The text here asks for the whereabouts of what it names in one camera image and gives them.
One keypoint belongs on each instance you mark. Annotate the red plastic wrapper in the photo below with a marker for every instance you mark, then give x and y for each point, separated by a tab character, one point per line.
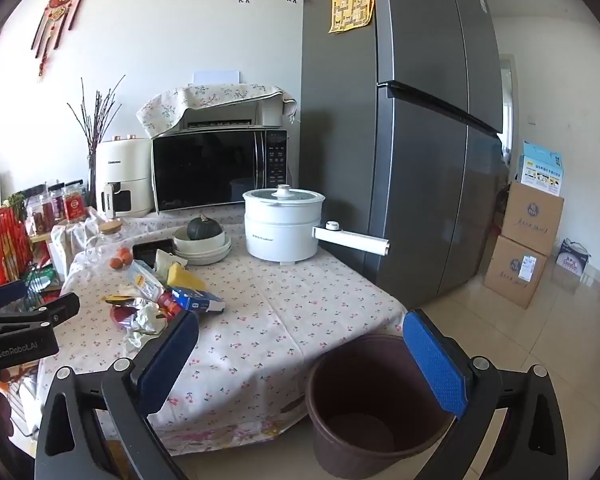
120	315

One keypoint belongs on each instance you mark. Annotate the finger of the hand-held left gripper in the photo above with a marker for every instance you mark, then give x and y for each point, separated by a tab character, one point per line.
60	310
5	291

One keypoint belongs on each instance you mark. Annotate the yellow foil wrapper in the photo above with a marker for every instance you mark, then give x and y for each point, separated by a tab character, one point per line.
135	302

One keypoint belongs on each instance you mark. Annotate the dark green squash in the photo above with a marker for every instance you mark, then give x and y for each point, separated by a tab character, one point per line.
205	230

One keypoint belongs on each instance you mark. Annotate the white countertop appliance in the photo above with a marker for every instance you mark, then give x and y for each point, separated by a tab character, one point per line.
270	112

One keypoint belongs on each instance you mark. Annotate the glass jar wooden lid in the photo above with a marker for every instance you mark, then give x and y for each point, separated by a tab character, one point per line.
105	240

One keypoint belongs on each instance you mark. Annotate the small milk carton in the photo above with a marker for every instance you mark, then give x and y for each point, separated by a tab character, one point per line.
145	280

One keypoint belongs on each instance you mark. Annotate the white electric pot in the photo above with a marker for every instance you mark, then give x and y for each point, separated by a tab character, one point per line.
280	240

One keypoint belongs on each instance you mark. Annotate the light blue printed box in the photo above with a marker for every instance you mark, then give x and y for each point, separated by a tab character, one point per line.
542	170

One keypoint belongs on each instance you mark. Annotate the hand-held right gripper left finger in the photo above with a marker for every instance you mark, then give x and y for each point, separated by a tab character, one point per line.
167	360

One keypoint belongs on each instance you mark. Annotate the bundle of red packets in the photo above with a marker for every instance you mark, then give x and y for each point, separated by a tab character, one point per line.
10	245

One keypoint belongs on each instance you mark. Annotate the brown plastic bin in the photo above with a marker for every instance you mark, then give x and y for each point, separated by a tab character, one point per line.
360	375

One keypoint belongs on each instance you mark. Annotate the grey refrigerator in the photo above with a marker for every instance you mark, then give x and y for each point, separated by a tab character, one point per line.
410	160

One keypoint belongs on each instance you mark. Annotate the black plastic tray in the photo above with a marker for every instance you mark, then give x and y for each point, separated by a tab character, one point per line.
150	250

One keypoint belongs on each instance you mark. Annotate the white shallow bowl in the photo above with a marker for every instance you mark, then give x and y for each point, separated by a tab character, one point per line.
205	261
205	255

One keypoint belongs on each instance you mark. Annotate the blue and white carton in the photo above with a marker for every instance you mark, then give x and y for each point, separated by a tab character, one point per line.
200	302

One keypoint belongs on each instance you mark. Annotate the white tissue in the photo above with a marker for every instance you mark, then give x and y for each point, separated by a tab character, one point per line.
145	320

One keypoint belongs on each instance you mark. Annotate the yellow paper sheet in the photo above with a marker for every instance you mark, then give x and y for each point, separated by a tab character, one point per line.
352	7

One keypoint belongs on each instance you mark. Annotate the white paper packaging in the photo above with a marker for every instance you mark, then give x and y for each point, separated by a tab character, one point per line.
165	262

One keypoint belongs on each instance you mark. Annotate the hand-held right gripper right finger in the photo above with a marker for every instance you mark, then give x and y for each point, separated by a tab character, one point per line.
435	365

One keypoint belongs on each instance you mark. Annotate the black microwave oven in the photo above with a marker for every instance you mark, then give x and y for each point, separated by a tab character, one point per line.
205	170

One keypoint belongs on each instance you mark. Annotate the dried branches in vase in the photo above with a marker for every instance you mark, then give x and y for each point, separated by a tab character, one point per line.
91	175

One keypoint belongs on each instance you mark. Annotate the cream air fryer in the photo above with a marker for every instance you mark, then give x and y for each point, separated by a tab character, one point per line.
125	160

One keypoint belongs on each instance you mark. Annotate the red label spice jar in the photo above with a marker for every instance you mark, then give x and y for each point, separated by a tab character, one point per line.
75	205

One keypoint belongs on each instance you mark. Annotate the white flat board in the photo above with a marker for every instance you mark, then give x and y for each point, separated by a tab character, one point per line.
215	77

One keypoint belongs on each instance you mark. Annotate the small orange fruit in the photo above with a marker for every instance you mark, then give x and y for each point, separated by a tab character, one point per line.
116	262
126	255

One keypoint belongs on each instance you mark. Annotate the floral cloth cover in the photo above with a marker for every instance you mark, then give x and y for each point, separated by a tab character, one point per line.
180	100

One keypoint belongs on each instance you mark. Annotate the yellow green sponge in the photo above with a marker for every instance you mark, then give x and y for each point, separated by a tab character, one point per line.
182	276

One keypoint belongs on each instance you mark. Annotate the white plastic bag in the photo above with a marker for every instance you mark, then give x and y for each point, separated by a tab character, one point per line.
67	250

